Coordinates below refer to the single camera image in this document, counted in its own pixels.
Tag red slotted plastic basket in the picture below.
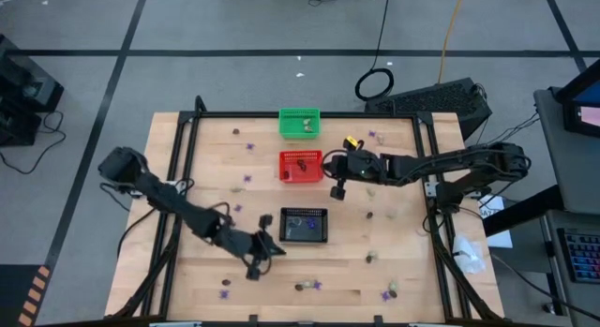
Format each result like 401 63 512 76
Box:
278 149 325 185

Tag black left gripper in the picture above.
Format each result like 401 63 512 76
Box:
219 215 286 281

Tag white crumpled plastic bag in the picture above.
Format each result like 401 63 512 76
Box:
451 232 488 276

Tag black equipment case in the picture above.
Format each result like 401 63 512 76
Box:
0 34 66 148

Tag green slotted plastic basket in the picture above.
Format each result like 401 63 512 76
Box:
277 107 322 141

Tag white printed paper sheet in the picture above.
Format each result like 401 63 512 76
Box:
476 194 515 249

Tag black slotted plastic basket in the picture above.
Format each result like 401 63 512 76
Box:
278 206 329 245

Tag backlit black keyboard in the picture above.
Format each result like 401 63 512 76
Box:
556 227 600 285

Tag black computer monitor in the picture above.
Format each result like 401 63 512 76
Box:
555 59 600 139

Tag black mat orange stripes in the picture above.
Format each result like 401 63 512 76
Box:
0 263 52 327

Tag black metal table frame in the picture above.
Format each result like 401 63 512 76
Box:
112 95 505 327

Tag grey keyboard shelf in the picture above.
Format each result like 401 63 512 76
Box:
543 208 600 327

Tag black coiled floor cable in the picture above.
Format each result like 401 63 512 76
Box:
353 0 396 102

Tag black desk support bar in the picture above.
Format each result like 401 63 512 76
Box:
482 186 563 237

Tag yellow hanging cable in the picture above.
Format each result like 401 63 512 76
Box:
437 0 467 84

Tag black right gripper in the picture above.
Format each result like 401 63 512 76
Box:
327 147 394 201

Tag grey desk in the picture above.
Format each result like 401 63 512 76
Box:
532 85 600 216

